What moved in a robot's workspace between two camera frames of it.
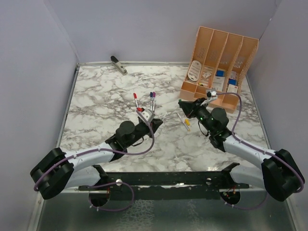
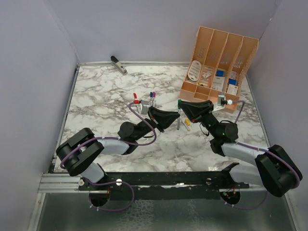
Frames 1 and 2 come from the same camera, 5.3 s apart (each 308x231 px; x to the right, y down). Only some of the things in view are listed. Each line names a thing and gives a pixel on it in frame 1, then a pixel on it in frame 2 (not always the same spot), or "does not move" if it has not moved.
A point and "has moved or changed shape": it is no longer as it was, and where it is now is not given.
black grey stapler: x=118 y=64 does not move
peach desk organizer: x=219 y=64 does not move
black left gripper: x=155 y=124 -> x=161 y=119
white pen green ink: x=164 y=116 has moved or changed shape
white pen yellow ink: x=183 y=121 does not move
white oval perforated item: x=194 y=70 does not move
